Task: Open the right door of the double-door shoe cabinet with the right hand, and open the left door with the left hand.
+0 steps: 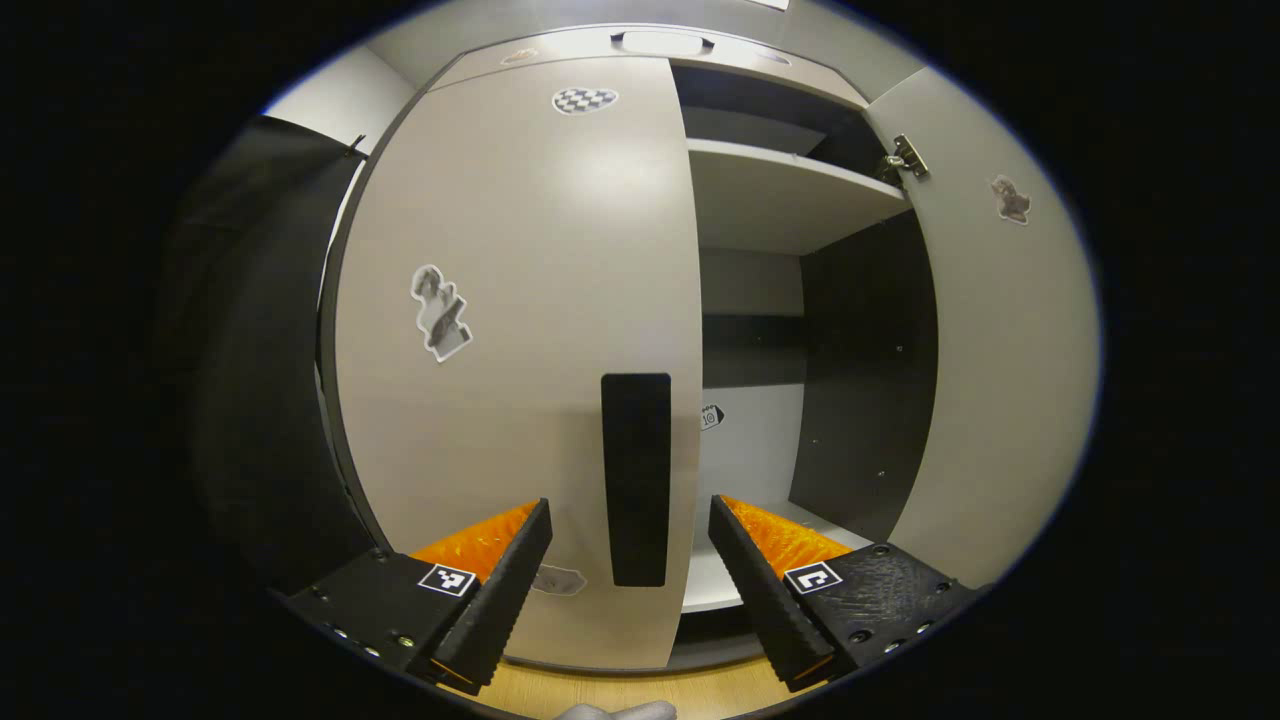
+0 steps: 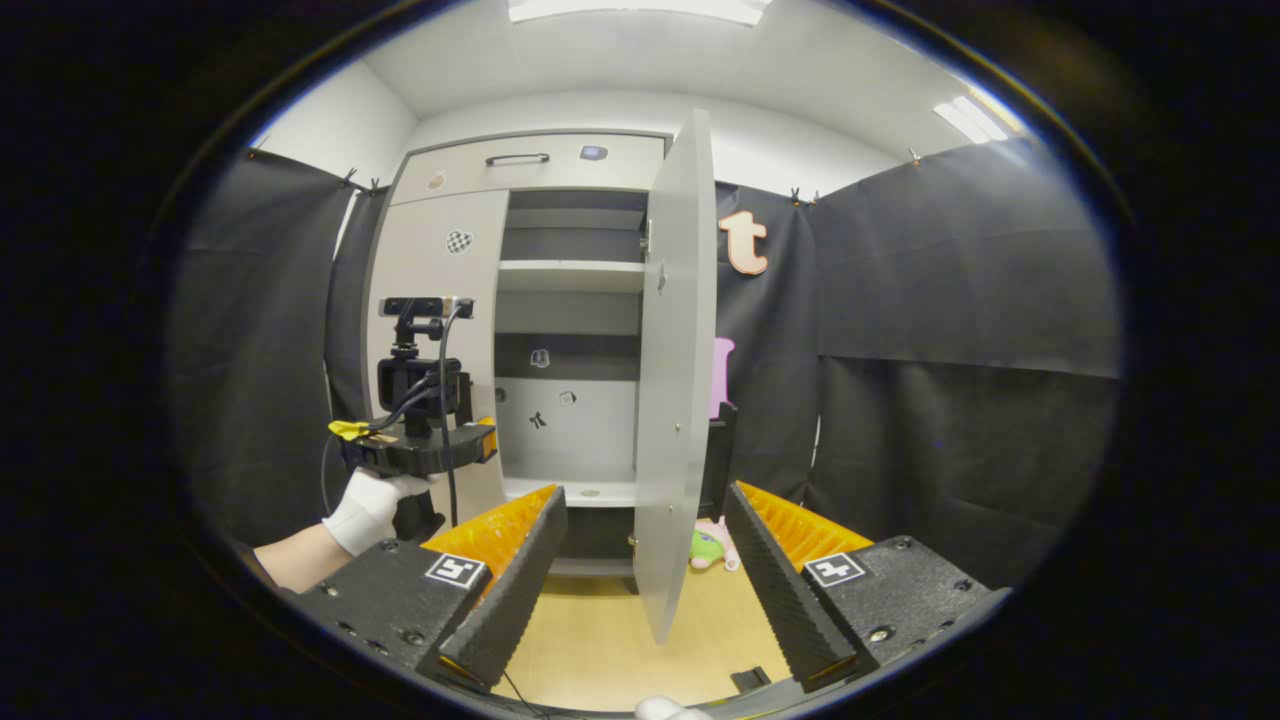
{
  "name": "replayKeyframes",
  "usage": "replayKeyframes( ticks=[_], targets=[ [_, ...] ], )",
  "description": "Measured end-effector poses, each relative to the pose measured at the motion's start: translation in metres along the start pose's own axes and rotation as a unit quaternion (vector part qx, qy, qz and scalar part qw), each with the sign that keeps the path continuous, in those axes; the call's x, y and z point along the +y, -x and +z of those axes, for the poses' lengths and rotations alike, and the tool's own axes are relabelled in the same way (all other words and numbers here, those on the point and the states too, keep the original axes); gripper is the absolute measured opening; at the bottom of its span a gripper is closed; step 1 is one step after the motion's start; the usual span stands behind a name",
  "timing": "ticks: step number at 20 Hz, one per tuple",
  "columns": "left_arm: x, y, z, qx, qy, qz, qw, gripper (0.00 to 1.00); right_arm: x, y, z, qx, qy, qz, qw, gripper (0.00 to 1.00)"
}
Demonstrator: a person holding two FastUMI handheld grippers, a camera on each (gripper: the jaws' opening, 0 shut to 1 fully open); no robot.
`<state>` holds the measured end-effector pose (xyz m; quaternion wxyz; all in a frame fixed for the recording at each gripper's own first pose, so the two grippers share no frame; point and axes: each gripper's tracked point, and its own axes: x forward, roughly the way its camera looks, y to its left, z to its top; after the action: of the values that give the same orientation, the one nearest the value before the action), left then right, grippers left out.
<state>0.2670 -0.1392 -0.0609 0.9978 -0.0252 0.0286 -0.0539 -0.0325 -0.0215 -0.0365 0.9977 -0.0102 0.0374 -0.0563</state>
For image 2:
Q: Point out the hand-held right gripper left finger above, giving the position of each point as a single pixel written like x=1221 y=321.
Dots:
x=510 y=600

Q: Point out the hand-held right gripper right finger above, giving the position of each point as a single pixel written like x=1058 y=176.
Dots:
x=785 y=600

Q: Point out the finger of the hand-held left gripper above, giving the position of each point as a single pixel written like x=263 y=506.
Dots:
x=488 y=442

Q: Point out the grey double-door shoe cabinet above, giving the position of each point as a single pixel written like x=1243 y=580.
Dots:
x=570 y=440

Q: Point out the grey cabinet door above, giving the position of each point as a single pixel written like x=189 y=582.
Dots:
x=430 y=260
x=675 y=400

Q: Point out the white cabinet shelf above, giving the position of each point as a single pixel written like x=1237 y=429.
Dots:
x=570 y=275
x=570 y=490

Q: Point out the grey cabinet drawer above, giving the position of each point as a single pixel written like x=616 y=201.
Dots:
x=470 y=180

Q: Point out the green and pink plush toy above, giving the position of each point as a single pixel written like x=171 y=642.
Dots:
x=708 y=548

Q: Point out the white rounded object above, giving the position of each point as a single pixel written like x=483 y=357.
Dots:
x=670 y=710

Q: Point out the black backdrop cloth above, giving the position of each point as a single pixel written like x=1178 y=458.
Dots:
x=960 y=300

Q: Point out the long ceiling light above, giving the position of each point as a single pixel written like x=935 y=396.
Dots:
x=640 y=8

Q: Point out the small ceiling light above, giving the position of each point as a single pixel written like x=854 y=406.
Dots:
x=970 y=118

